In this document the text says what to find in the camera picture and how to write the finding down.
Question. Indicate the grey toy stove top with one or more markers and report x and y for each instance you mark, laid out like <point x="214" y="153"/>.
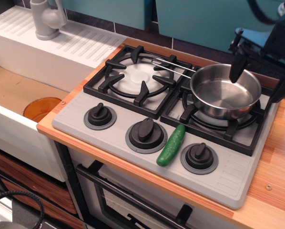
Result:
<point x="228" y="184"/>

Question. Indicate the black right stove knob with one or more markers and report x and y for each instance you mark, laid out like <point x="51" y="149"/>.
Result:
<point x="199" y="159"/>

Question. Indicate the green toy pickle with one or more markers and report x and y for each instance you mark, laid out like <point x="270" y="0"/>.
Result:
<point x="172" y="146"/>

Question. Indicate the oven door with black handle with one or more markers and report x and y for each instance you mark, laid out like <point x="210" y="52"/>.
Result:
<point x="131" y="212"/>

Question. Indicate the white toy sink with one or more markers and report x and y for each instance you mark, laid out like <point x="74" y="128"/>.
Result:
<point x="31" y="69"/>

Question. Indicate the black left burner grate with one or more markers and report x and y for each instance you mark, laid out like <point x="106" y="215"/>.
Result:
<point x="145" y="103"/>

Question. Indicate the black stove knob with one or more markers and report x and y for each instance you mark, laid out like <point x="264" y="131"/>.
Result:
<point x="146" y="137"/>
<point x="100" y="117"/>
<point x="199" y="159"/>

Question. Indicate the white left burner disc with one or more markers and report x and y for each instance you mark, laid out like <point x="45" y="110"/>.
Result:
<point x="135" y="74"/>

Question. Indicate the black left stove knob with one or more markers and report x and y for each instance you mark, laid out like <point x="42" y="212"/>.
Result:
<point x="100" y="117"/>

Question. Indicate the orange plastic plate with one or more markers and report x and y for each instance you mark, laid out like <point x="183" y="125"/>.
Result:
<point x="39" y="108"/>

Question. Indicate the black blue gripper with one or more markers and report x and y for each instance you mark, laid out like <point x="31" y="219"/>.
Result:
<point x="265" y="48"/>

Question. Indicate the black right burner grate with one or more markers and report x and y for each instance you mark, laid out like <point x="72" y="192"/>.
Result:
<point x="244" y="135"/>

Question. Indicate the black burner grate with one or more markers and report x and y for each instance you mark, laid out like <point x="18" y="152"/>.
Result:
<point x="145" y="103"/>
<point x="244" y="135"/>

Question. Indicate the stainless steel saucepan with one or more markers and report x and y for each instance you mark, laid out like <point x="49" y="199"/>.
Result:
<point x="213" y="93"/>

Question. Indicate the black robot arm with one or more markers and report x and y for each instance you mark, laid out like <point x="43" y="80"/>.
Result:
<point x="261" y="16"/>

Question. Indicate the grey toy faucet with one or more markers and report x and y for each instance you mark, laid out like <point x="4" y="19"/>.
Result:
<point x="47" y="21"/>

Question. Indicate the black middle stove knob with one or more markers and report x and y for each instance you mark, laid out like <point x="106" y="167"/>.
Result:
<point x="146" y="137"/>

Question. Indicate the wood grain drawer front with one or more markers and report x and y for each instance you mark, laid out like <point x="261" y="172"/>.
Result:
<point x="58" y="204"/>

